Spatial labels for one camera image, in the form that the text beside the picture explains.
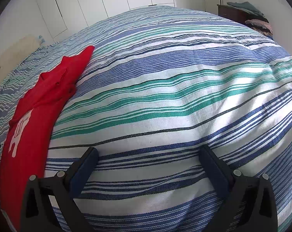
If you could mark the striped blue green bedspread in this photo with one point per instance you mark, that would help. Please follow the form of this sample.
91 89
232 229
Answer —
160 83

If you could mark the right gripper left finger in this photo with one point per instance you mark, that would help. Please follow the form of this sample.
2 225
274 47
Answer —
37 213

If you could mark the dark wooden dresser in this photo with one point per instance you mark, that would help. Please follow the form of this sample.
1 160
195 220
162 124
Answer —
232 13

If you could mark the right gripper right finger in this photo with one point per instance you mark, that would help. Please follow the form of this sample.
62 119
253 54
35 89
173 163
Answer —
250 198

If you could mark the cream padded headboard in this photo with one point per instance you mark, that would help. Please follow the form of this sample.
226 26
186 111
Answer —
16 53

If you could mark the pile of folded clothes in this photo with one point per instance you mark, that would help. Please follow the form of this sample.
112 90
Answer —
255 18

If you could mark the red knit sweater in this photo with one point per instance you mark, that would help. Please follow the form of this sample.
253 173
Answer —
27 143

